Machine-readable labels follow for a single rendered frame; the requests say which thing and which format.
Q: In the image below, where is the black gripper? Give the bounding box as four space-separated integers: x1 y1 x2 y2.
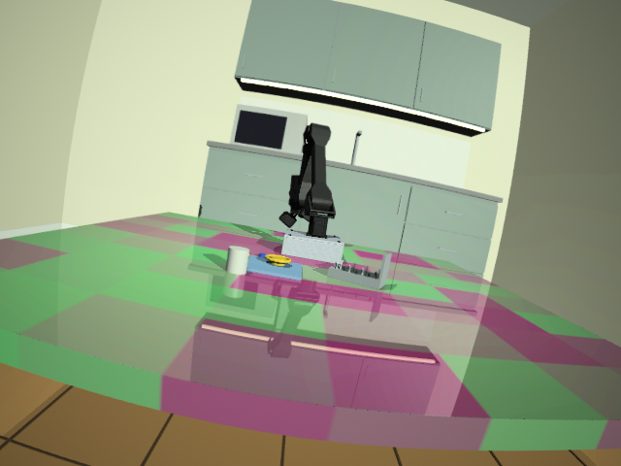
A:
279 211 297 228

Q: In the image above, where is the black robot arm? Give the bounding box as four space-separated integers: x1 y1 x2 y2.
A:
288 122 336 239

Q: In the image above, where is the light blue square mat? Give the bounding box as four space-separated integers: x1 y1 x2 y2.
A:
247 256 302 281

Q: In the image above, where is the yellow plate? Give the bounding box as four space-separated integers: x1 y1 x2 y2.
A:
265 254 291 266

